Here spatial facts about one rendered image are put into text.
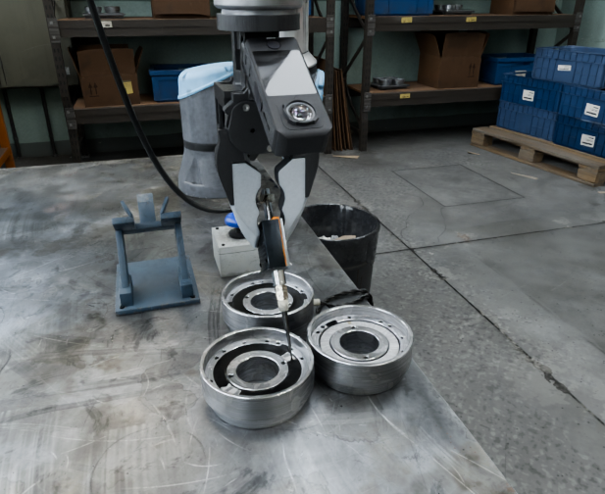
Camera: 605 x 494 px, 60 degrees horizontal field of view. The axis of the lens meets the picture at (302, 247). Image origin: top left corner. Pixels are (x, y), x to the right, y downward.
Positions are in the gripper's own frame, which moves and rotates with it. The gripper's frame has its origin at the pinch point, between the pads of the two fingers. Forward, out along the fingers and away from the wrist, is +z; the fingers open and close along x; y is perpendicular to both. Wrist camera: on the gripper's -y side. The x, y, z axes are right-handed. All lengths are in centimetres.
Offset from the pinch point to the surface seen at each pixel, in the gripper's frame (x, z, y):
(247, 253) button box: -0.7, 9.9, 16.6
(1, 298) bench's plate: 30.3, 13.1, 19.5
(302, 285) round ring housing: -5.2, 9.8, 6.0
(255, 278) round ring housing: -0.2, 9.9, 9.3
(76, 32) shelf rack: 42, 2, 340
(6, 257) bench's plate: 31.9, 13.2, 32.0
